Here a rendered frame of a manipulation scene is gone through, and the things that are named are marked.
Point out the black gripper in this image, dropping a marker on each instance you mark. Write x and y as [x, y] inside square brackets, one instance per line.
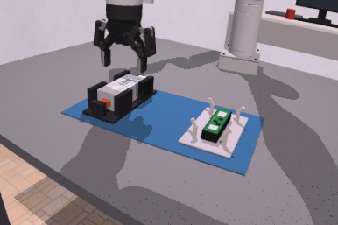
[125, 34]

